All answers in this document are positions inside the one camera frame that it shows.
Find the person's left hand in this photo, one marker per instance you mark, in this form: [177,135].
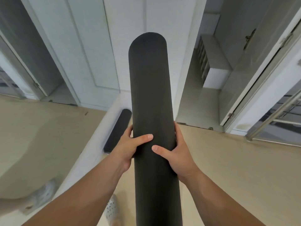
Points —
[124,150]

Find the person's right hand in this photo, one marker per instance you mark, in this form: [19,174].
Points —
[181,160]

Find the person's left thumb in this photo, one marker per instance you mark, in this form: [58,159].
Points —
[144,139]

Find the person's right thumb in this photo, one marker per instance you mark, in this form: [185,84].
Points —
[161,151]

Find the large black foam roller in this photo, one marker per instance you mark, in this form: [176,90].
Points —
[152,91]

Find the person's left forearm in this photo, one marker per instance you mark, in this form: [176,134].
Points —
[75,200]

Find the person's right forearm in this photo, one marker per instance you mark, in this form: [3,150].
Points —
[218,202]

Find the small black foam roll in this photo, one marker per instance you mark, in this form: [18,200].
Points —
[117,130]

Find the white floor mat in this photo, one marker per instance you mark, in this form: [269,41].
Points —
[94,148]

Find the metal door hinge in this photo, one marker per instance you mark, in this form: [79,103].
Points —
[230,115]
[286,40]

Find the white perforated clog shoe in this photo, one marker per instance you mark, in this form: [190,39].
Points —
[111,213]
[42,194]

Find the white shoe cabinet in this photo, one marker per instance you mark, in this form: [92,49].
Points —
[216,65]

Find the white wardrobe doors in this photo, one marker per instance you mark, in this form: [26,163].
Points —
[131,25]

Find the metal railing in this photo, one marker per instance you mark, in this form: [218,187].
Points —
[272,117]

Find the plain grey door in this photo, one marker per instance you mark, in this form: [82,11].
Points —
[30,44]

